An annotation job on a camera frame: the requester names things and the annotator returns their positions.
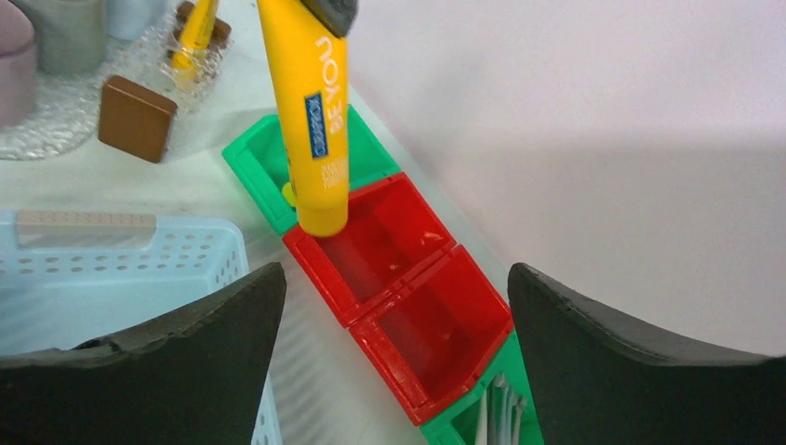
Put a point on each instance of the green bin with toothbrushes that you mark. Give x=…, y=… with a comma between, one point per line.
x=457, y=424

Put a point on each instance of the yellow toothpaste tube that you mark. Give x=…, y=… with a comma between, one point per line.
x=194, y=38
x=309, y=70

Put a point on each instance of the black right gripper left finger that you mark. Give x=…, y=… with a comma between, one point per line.
x=194, y=375

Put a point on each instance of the green bin with toothpaste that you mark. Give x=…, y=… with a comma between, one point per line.
x=257, y=158

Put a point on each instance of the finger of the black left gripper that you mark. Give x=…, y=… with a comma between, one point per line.
x=337, y=16

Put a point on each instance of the glass jar with brown lid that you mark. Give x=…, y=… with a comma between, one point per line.
x=135, y=119

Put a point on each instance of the light blue plastic basket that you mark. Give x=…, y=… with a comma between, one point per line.
x=68, y=277

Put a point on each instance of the pink ceramic mug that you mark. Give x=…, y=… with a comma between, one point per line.
x=18, y=65

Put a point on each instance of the light blue ceramic mug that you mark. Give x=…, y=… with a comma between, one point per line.
x=128, y=19

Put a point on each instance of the grey ceramic mug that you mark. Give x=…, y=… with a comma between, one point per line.
x=71, y=35

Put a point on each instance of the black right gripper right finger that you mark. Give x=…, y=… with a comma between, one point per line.
x=601, y=376

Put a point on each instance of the red plastic bin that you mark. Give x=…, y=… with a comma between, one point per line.
x=412, y=297

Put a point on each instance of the clear textured glass tray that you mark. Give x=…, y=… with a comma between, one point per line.
x=66, y=112

